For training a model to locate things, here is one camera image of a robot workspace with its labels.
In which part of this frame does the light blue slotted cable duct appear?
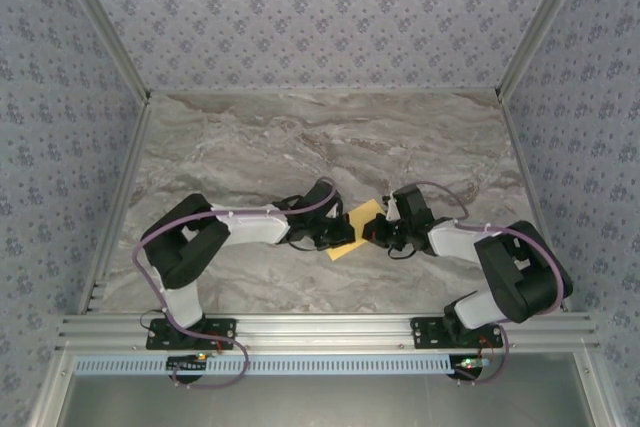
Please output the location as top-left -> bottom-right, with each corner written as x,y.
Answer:
73,353 -> 459,377

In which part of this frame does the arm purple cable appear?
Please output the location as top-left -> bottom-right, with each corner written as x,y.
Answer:
399,180 -> 574,387
132,176 -> 344,391

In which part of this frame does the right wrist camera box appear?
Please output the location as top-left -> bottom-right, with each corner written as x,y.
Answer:
380,190 -> 401,222

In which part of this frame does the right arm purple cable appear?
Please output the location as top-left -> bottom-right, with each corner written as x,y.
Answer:
399,180 -> 574,387

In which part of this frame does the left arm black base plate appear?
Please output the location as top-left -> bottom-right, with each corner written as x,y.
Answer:
144,317 -> 239,352

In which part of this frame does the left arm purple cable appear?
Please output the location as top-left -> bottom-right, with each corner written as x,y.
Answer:
132,176 -> 344,391

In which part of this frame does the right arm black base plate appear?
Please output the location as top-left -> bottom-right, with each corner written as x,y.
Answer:
409,315 -> 505,351

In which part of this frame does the aluminium corner post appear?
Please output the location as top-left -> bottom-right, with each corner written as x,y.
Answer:
49,0 -> 153,104
494,0 -> 599,99

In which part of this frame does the aluminium side rail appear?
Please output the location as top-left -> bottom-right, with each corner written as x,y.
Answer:
77,96 -> 154,316
497,91 -> 574,313

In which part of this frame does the small circuit board with LED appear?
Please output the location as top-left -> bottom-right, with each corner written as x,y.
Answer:
451,355 -> 494,383
166,353 -> 209,374

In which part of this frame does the yellow paper sheet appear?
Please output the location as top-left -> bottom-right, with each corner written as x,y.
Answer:
324,198 -> 387,263

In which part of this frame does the aluminium base beam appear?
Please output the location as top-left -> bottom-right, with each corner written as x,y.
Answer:
54,311 -> 601,354

